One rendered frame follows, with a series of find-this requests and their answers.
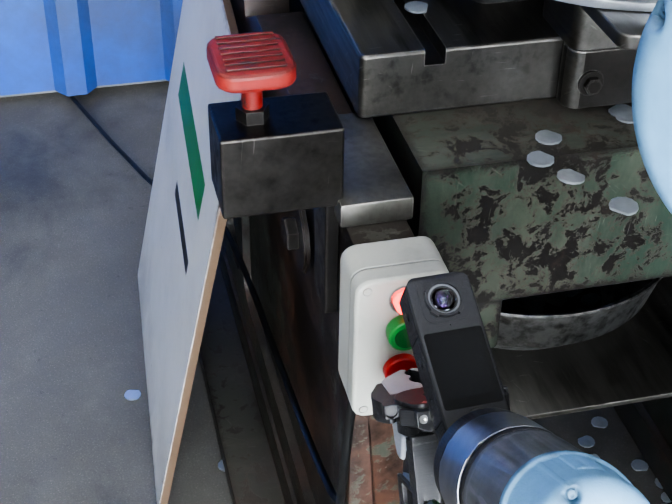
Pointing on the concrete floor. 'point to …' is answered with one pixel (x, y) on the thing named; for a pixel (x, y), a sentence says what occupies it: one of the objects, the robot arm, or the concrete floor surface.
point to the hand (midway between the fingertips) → (405, 374)
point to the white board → (181, 234)
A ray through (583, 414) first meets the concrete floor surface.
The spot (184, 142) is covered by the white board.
